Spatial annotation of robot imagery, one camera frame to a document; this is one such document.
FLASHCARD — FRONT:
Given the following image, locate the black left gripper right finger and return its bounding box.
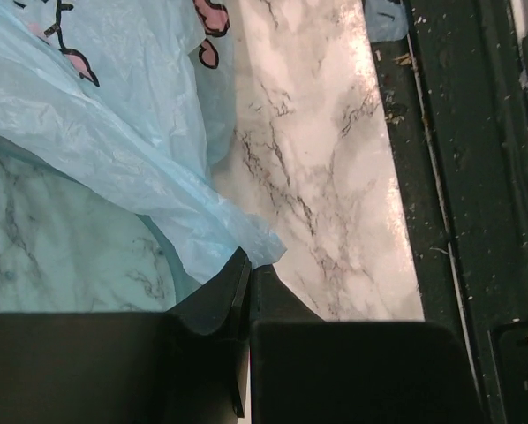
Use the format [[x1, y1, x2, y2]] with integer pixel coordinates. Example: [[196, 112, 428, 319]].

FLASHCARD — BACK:
[[250, 266, 486, 423]]

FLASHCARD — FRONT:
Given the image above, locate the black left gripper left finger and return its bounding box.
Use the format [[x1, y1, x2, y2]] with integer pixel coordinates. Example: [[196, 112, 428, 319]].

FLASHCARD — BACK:
[[0, 251, 252, 423]]

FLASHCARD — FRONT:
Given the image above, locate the teal transparent plastic tray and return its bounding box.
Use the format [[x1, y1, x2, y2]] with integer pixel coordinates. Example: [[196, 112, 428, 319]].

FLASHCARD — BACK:
[[0, 137, 195, 313]]

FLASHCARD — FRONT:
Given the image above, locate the light blue plastic bag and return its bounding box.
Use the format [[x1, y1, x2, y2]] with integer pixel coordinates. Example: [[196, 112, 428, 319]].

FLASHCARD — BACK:
[[0, 1, 285, 283]]

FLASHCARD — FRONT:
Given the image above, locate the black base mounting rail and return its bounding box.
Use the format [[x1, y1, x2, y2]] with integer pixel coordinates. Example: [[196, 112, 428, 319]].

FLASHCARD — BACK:
[[400, 0, 528, 424]]

